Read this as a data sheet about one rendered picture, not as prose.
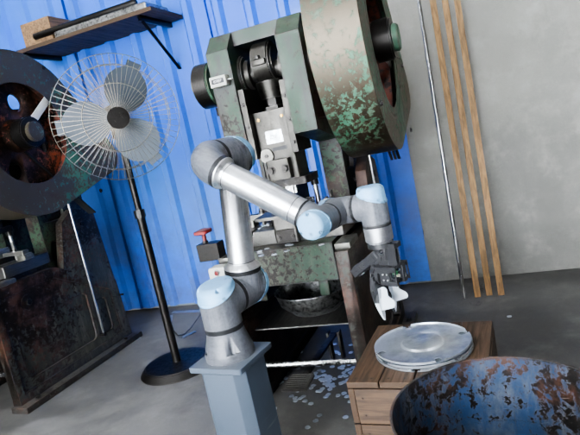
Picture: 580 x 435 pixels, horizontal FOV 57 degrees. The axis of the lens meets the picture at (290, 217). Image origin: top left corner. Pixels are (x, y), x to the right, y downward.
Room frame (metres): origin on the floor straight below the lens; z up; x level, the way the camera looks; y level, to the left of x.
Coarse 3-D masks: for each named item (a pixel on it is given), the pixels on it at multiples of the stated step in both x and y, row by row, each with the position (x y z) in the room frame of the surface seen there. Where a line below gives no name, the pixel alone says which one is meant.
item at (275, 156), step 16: (272, 112) 2.13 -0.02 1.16; (256, 128) 2.16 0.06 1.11; (272, 128) 2.13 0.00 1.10; (272, 144) 2.14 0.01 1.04; (288, 144) 2.11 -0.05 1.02; (272, 160) 2.13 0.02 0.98; (288, 160) 2.09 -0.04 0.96; (304, 160) 2.19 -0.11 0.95; (272, 176) 2.12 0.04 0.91; (288, 176) 2.09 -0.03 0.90
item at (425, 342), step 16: (384, 336) 1.63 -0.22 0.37; (400, 336) 1.60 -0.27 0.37; (416, 336) 1.56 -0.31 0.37; (432, 336) 1.54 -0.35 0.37; (448, 336) 1.53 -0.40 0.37; (464, 336) 1.50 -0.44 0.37; (400, 352) 1.48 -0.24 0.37; (416, 352) 1.46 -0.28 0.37; (432, 352) 1.44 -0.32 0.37; (448, 352) 1.42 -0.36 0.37
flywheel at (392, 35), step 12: (372, 0) 2.27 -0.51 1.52; (372, 12) 2.30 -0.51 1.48; (372, 24) 2.00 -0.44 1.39; (384, 24) 1.98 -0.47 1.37; (396, 24) 2.00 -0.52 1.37; (372, 36) 1.98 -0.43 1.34; (384, 36) 1.97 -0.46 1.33; (396, 36) 1.98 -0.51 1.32; (384, 48) 1.98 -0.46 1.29; (396, 48) 2.01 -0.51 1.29; (384, 60) 2.03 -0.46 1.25; (384, 72) 2.32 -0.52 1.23; (384, 84) 2.30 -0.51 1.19
